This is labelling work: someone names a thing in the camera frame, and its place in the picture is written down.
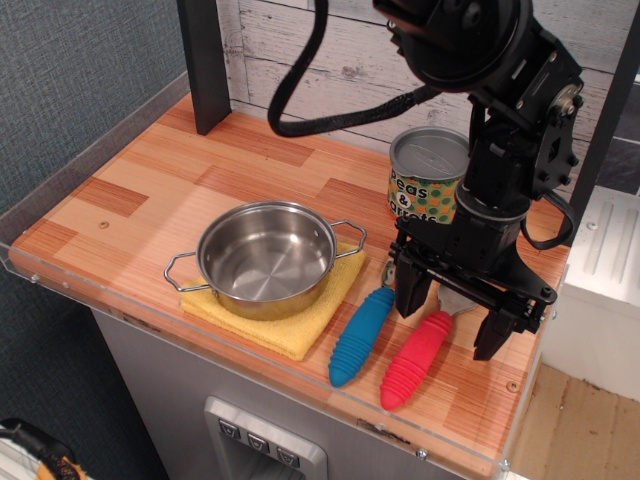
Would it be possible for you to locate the red handled metal spoon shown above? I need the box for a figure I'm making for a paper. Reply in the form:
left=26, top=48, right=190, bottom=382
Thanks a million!
left=380, top=285, right=477, bottom=411

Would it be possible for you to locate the white toy sink unit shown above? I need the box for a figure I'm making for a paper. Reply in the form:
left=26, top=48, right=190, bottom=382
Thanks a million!
left=541, top=187, right=639, bottom=400

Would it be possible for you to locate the peas and carrots can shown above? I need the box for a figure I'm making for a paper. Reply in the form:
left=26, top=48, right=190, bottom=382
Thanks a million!
left=387, top=127, right=469, bottom=224

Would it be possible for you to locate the dark shelf post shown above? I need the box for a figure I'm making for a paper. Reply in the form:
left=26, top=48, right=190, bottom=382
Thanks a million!
left=561, top=8, right=639, bottom=246
left=177, top=0, right=231, bottom=135

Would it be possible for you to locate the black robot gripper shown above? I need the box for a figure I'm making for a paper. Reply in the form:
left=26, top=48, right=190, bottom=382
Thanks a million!
left=390, top=200, right=558, bottom=361

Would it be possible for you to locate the grey toy fridge cabinet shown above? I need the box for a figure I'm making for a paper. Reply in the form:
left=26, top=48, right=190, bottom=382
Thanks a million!
left=94, top=311, right=476, bottom=479

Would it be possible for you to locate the yellow folded cloth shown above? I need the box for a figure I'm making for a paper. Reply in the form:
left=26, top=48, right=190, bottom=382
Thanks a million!
left=180, top=251, right=366, bottom=361

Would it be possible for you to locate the dark left shelf post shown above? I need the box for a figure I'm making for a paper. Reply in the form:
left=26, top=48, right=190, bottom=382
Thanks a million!
left=177, top=0, right=231, bottom=135

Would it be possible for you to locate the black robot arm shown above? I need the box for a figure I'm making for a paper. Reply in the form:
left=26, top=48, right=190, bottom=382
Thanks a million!
left=375, top=1, right=583, bottom=361

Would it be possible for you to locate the stainless steel pot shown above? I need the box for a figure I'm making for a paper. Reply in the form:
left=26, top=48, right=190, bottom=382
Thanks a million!
left=164, top=200, right=367, bottom=321

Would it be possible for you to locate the dark right shelf post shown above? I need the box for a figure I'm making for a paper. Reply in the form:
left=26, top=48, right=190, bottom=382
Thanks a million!
left=561, top=8, right=639, bottom=246

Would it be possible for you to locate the blue handled metal fork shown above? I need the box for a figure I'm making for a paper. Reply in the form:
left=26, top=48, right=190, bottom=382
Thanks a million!
left=328, top=257, right=396, bottom=387

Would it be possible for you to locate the orange object bottom left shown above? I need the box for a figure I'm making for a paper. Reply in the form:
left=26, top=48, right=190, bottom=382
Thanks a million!
left=35, top=452, right=91, bottom=480

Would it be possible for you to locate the silver ice dispenser panel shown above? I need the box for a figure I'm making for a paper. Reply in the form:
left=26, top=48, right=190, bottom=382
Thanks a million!
left=204, top=396, right=329, bottom=479

